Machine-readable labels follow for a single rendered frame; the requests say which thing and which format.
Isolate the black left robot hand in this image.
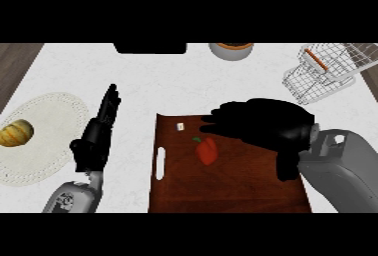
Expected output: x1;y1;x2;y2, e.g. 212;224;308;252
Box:
68;83;122;174

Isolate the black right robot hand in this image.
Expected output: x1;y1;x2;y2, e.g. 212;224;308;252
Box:
198;97;316;183

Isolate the red bell pepper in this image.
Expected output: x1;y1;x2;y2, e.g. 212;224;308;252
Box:
190;136;220;166

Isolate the brown wooden tray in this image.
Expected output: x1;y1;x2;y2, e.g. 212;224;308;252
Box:
147;113;313;214

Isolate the cream oval placemat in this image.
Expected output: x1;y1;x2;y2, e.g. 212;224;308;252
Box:
0;91;91;188

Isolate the yellow striped squash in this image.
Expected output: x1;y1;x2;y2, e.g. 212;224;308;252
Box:
0;119;35;148

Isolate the grey pot with brown rim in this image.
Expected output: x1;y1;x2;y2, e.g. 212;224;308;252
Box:
208;43;255;62

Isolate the black appliance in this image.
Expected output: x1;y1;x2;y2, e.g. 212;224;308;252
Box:
112;43;189;55

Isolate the white wire tiered basket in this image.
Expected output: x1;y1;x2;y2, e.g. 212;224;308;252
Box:
280;43;378;106

